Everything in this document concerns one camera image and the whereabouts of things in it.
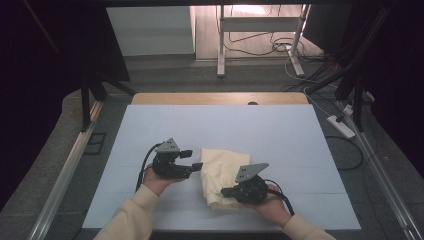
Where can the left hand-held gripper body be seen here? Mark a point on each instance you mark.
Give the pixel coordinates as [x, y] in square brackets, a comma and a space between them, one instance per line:
[168, 166]

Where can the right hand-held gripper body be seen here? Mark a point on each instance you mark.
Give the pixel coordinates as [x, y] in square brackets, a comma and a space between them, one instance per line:
[250, 190]

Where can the cream baby pants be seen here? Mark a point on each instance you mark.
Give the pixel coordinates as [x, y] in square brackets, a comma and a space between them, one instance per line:
[220, 166]

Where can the person's left hand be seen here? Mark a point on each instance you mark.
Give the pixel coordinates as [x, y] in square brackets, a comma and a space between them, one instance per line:
[156, 183]

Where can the person's right hand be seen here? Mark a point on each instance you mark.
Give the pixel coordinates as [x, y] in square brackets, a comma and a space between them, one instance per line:
[271, 208]

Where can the light blue table mat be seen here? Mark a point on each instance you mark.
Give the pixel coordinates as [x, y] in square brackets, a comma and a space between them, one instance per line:
[283, 140]

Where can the black floor plate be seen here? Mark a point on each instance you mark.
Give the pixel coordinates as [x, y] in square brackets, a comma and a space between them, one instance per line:
[95, 143]

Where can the black table grommet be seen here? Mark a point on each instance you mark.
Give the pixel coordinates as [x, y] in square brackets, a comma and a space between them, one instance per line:
[252, 103]

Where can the black metal stand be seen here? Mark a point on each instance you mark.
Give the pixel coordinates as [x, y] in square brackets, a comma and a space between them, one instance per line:
[358, 100]
[85, 100]

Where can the white power strip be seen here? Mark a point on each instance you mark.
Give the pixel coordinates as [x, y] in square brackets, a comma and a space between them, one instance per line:
[340, 126]

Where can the white plug adapter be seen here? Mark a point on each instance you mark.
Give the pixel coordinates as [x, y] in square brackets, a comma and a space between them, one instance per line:
[348, 109]

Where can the white cabinet panel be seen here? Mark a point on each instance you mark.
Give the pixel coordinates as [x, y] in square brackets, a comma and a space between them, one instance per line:
[150, 30]

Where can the white metal stand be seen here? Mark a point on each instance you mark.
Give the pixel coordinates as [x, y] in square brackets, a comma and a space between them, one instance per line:
[256, 24]

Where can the black curtain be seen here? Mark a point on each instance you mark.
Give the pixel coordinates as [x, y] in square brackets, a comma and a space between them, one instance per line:
[33, 83]
[403, 83]

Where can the aluminium floor rail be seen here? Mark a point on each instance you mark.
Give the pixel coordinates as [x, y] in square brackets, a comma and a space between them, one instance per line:
[383, 180]
[63, 176]

